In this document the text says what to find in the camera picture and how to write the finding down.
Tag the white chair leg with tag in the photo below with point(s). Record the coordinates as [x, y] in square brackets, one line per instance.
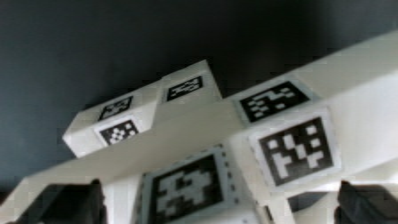
[190, 89]

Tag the white chair back frame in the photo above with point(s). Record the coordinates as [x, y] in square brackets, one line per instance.
[307, 127]

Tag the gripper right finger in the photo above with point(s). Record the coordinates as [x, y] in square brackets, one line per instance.
[366, 204]

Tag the white tagged nut cube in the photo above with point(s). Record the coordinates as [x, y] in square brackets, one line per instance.
[193, 192]

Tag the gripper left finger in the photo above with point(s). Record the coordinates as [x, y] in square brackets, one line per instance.
[67, 204]

